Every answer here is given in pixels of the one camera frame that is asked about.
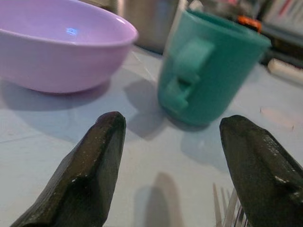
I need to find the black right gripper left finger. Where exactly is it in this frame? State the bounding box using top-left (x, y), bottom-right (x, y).
top-left (10, 111), bottom-right (127, 227)

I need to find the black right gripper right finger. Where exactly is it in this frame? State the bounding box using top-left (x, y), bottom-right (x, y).
top-left (219, 114), bottom-right (303, 227)

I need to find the silver metal fork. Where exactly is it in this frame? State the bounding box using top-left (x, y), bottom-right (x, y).
top-left (212, 182), bottom-right (249, 227)

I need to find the teal plastic mug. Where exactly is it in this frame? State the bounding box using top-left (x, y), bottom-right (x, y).
top-left (157, 9), bottom-right (272, 126)

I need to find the purple plastic bowl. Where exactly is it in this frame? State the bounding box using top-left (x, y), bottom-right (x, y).
top-left (0, 0), bottom-right (139, 94)

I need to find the stainless steel canister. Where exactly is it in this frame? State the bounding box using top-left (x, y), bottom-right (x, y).
top-left (117, 0), bottom-right (183, 54)

